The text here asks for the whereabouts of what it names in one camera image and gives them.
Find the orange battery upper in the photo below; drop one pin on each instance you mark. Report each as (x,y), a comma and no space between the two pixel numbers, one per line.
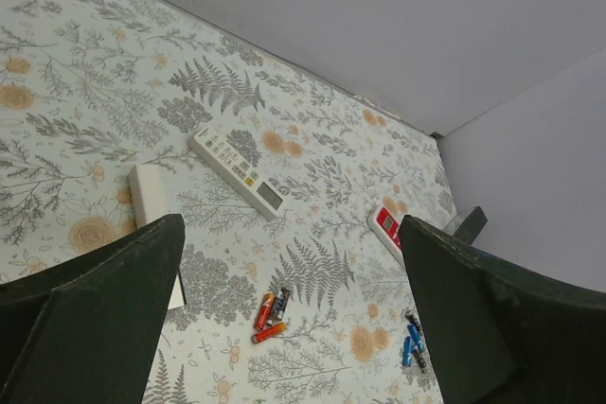
(264,311)

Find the floral table mat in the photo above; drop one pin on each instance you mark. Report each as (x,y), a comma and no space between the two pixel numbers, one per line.
(91,88)

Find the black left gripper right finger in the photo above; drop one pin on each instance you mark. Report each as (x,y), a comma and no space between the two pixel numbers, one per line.
(498,332)

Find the orange battery lower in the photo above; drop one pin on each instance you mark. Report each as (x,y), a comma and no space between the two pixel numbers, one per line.
(269,332)

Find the orange battery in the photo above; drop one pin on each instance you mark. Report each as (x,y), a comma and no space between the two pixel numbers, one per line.
(269,332)
(264,311)

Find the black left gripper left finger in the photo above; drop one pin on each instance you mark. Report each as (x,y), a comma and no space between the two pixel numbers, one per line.
(86,331)

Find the red and white remote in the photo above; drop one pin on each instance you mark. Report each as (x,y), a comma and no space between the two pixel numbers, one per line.
(386,227)

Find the black rectangular box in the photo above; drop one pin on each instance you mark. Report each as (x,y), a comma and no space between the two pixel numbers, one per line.
(467,225)

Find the black grey battery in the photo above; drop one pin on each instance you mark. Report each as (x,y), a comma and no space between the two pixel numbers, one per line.
(279,306)

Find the white air conditioner remote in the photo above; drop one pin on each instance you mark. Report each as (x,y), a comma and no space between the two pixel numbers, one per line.
(249,182)

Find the blue battery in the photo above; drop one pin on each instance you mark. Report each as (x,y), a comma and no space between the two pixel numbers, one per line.
(407,352)
(415,337)

